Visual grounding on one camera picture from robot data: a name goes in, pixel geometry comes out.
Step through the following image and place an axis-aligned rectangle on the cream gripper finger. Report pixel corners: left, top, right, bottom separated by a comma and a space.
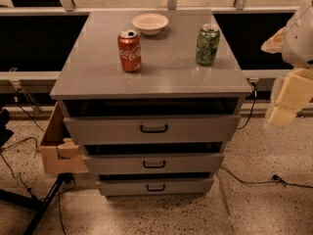
268, 107, 296, 128

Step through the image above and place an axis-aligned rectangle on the grey bottom drawer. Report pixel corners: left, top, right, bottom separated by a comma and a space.
96, 178, 213, 197

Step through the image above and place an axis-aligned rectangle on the grey drawer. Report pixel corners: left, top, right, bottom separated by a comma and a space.
84, 153, 224, 174
96, 178, 213, 197
64, 115, 240, 145

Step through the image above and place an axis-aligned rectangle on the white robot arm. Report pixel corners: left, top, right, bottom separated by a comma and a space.
261, 0, 313, 130

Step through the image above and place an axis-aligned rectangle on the grey middle drawer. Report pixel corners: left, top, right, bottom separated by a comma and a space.
84, 153, 224, 174

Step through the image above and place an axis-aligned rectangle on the grey top drawer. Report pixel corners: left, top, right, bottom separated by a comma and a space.
64, 115, 240, 145

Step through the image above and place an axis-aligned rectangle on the grey drawer cabinet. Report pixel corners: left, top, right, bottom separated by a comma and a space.
49, 9, 253, 198

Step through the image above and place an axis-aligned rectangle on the green soda can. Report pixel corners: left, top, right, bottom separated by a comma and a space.
196, 23, 220, 66

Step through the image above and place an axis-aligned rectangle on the white paper bowl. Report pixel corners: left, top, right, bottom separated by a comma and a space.
132, 13, 168, 35

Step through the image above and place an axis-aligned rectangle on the red cola can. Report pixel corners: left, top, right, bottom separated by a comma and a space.
117, 29, 142, 72

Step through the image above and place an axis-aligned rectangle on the wooden side box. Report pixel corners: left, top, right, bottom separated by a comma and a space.
40, 104, 88, 174

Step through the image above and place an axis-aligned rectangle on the black tripod stand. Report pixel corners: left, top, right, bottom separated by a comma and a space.
0, 173, 75, 235

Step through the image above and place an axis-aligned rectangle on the black floor cable right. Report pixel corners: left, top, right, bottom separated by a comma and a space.
220, 165, 313, 190

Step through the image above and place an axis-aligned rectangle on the black cable left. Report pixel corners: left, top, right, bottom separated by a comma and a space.
0, 88, 45, 198

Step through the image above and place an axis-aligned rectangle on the metal railing frame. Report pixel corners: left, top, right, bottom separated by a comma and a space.
0, 0, 313, 95

